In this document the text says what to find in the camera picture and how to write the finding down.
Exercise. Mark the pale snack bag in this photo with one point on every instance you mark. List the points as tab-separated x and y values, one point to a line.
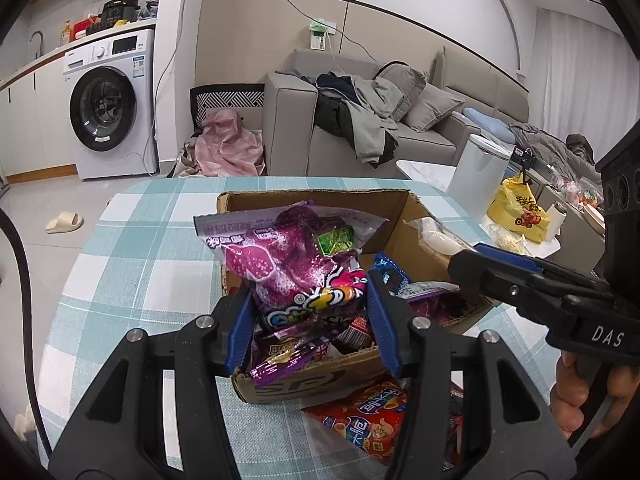
507	241

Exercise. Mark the beige slipper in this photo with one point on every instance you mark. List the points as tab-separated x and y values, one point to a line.
64	222

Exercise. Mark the dark jacket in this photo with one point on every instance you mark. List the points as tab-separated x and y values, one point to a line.
332	110

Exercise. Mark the teal checked tablecloth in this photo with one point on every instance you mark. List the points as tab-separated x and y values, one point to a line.
150	260

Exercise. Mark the person's right hand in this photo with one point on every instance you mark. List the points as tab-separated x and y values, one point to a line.
565	400

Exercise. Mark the light blue pillow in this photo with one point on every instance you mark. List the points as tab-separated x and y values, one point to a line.
490	122

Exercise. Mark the beige storage box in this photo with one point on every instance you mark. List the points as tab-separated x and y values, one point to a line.
580	240

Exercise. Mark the white curtain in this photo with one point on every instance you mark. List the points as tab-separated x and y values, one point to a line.
575	65

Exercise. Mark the small black camera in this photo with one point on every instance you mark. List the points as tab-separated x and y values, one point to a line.
522	154

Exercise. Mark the dark blue cookie packet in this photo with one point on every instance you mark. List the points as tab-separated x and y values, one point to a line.
395	272

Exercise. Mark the cream bread packet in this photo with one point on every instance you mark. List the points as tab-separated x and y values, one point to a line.
440	242

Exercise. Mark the pink plastic bag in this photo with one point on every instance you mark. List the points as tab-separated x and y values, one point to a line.
225	145

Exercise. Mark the white green wall device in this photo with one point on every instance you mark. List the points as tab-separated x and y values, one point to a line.
320	35

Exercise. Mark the yellow bottle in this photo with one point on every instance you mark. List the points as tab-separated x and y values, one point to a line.
65	35

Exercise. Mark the white kitchen cabinet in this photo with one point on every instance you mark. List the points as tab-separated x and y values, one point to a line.
45	125

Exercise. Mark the grey sofa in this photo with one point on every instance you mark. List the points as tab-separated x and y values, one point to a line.
290	125

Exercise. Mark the yellow plastic bag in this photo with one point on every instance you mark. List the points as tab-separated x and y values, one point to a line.
517	210

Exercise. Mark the grey jacket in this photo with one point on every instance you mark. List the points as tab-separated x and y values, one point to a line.
372	120

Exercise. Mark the brown cardboard box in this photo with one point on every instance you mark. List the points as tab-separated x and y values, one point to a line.
300	385

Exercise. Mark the black rice cooker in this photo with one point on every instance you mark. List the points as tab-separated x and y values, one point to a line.
117	12

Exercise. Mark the black white patterned cushion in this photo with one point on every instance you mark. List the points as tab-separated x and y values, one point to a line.
225	96

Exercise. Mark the grey blanket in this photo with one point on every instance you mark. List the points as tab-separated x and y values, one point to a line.
550	147

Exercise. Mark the red chip bag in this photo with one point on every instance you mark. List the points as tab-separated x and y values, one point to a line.
370	420

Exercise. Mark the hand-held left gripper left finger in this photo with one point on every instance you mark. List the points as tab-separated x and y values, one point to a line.
240	330

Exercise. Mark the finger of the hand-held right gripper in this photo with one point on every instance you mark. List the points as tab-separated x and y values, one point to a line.
490	275
505	252

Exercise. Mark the white coffee table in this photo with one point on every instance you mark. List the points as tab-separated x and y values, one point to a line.
425	172

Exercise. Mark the red box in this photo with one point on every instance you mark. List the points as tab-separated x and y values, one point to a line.
85	27

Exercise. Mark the white bin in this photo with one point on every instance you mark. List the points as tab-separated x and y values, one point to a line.
475	180

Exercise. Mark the kitchen faucet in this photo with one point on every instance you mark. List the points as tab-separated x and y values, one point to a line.
37	40

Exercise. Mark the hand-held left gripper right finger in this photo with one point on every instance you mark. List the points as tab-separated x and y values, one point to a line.
385	320

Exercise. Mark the grey cushion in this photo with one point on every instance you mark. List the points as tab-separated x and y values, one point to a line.
432	107
407	82

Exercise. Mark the large purple candy bag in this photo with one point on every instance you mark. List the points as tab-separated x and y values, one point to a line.
290	260

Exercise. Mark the white washing machine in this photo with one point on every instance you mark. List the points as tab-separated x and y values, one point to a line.
135	125

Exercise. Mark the shiny purple foil packet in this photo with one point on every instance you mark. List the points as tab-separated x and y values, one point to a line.
285	357

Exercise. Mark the white roll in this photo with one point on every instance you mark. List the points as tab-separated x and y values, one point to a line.
555	220

